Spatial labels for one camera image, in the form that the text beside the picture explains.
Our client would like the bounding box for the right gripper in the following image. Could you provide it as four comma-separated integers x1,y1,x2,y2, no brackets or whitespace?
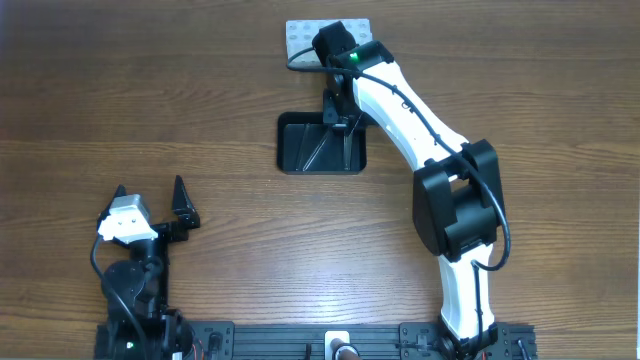
322,88,366,139

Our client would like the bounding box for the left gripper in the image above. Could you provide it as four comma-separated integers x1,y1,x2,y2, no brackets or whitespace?
97,174,202,245

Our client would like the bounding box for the black tray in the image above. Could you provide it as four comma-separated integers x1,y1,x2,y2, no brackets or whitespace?
276,110,369,175

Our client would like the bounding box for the white test tube rack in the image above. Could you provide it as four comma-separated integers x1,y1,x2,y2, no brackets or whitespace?
284,18,375,72

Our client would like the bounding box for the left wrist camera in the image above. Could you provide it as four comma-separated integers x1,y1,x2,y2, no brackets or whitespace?
97,193,160,246

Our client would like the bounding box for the black cable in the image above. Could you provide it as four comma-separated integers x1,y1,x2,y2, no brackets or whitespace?
89,232,151,360
286,45,513,274

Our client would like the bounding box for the mounting rail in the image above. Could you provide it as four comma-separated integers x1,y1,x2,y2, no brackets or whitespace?
94,320,539,360

